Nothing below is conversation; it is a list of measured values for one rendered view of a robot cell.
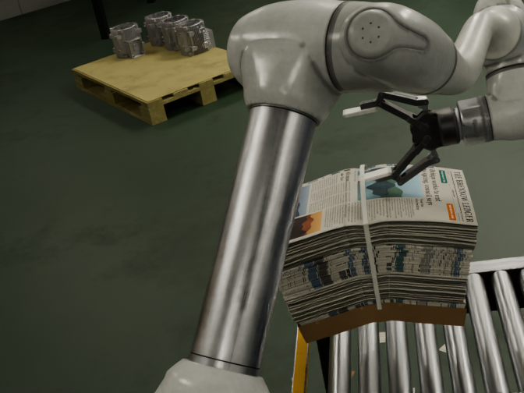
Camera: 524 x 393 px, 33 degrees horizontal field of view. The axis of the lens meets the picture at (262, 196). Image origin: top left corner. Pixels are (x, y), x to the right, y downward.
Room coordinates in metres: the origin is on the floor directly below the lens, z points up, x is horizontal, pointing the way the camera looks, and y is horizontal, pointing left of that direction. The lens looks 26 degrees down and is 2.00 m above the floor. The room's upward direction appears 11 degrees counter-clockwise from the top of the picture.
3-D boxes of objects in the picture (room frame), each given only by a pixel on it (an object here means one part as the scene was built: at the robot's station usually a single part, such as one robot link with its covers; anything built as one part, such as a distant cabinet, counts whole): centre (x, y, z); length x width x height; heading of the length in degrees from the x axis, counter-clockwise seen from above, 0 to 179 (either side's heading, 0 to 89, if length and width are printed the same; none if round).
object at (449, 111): (1.59, -0.36, 1.30); 0.09 x 0.07 x 0.08; 80
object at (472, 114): (1.57, -0.43, 1.30); 0.09 x 0.06 x 0.09; 170
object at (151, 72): (6.26, 0.53, 0.19); 1.36 x 0.96 x 0.38; 25
